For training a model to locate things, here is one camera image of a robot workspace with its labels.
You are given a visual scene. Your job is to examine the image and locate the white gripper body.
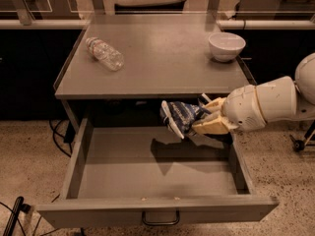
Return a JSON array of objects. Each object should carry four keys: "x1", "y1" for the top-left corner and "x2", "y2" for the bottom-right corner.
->
[{"x1": 222, "y1": 85, "x2": 266, "y2": 131}]

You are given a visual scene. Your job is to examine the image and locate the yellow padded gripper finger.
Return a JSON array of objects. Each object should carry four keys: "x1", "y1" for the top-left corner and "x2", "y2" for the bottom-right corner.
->
[
  {"x1": 192, "y1": 111, "x2": 238, "y2": 135},
  {"x1": 204, "y1": 97, "x2": 225, "y2": 113}
]

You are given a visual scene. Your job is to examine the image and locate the blue chip bag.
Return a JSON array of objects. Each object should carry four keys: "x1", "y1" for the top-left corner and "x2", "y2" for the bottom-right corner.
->
[{"x1": 159, "y1": 93, "x2": 234, "y2": 146}]

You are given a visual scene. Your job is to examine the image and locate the white ceramic bowl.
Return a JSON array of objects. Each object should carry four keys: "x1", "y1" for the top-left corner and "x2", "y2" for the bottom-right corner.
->
[{"x1": 209, "y1": 32, "x2": 246, "y2": 62}]

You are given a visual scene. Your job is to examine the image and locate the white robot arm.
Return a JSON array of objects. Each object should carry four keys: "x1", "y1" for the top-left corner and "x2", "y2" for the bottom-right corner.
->
[{"x1": 192, "y1": 53, "x2": 315, "y2": 135}]

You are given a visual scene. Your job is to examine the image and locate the open grey top drawer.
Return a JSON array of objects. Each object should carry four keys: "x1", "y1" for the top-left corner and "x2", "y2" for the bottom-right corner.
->
[{"x1": 36, "y1": 118, "x2": 279, "y2": 228}]

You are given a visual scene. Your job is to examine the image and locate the black caster wheel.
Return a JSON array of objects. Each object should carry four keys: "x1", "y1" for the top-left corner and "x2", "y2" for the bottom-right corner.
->
[{"x1": 289, "y1": 125, "x2": 315, "y2": 152}]

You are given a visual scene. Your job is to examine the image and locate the clear plastic water bottle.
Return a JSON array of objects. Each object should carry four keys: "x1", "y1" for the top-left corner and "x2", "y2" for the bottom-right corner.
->
[{"x1": 86, "y1": 37, "x2": 124, "y2": 71}]

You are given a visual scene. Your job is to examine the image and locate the black stand at bottom left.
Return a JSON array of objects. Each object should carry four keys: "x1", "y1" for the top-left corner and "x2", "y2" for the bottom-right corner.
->
[{"x1": 2, "y1": 196, "x2": 31, "y2": 236}]

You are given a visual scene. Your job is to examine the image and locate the black drawer handle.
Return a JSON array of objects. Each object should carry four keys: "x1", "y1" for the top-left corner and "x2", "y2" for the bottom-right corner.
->
[{"x1": 141, "y1": 209, "x2": 181, "y2": 227}]

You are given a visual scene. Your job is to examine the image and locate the black floor cables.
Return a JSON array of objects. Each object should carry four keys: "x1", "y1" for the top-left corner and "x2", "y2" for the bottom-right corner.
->
[{"x1": 48, "y1": 119, "x2": 74, "y2": 158}]

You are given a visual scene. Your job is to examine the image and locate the white horizontal rail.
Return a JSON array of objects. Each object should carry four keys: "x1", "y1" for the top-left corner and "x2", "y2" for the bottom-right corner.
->
[{"x1": 0, "y1": 20, "x2": 315, "y2": 30}]

